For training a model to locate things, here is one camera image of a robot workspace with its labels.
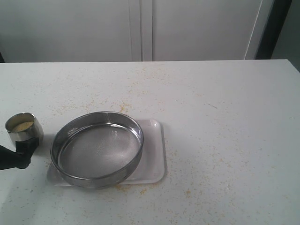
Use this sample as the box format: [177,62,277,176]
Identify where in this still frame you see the stainless steel cup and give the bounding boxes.
[5,112,44,147]

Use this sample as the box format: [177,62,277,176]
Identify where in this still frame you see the white cabinet doors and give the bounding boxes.
[0,0,273,62]

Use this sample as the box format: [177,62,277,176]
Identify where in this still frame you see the round steel mesh sieve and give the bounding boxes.
[50,112,144,189]

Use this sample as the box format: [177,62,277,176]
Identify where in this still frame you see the white plastic tray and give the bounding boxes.
[47,120,166,187]

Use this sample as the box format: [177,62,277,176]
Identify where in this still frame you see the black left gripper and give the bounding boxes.
[0,137,39,170]

